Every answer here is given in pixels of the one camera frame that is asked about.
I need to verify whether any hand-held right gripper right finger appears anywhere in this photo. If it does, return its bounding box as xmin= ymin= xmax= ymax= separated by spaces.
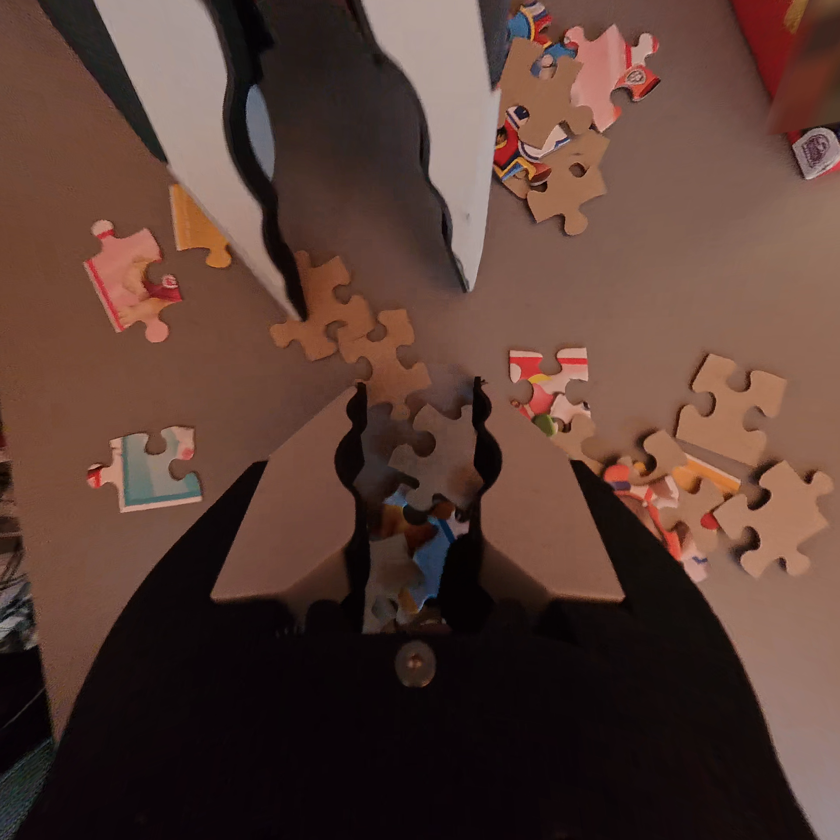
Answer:
xmin=438 ymin=377 xmax=626 ymax=634

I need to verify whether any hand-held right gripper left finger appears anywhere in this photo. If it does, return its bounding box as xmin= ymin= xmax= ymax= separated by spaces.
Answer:
xmin=210 ymin=382 xmax=368 ymax=634

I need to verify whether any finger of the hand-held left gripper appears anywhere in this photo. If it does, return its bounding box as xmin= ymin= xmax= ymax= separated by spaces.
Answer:
xmin=348 ymin=0 xmax=504 ymax=294
xmin=92 ymin=0 xmax=311 ymax=324

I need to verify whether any small heap of puzzle pieces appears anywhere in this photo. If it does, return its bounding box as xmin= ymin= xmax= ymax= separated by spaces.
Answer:
xmin=492 ymin=0 xmax=661 ymax=238

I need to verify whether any red white colourful puzzle piece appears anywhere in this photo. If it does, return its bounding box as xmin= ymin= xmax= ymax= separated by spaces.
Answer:
xmin=508 ymin=348 xmax=593 ymax=439

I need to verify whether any pink puzzle piece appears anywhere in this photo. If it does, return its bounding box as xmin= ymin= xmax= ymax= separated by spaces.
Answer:
xmin=83 ymin=220 xmax=185 ymax=344

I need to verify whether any pile of puzzle pieces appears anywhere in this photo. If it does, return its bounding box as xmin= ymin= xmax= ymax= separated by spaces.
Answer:
xmin=269 ymin=251 xmax=836 ymax=634

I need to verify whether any colourful cardboard puzzle box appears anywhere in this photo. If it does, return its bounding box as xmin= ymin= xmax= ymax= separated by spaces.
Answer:
xmin=730 ymin=0 xmax=840 ymax=180

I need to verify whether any blue orange dog puzzle piece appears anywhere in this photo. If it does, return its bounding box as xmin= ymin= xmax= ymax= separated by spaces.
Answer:
xmin=367 ymin=489 xmax=470 ymax=614

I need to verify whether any plain orange puzzle piece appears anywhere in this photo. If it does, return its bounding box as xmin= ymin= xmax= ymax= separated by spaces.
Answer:
xmin=168 ymin=184 xmax=232 ymax=269

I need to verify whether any teal corner puzzle piece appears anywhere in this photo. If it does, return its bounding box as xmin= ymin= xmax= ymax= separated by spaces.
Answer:
xmin=87 ymin=425 xmax=203 ymax=514

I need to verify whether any person's plaid shirt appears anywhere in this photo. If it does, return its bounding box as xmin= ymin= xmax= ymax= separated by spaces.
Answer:
xmin=0 ymin=407 xmax=42 ymax=657

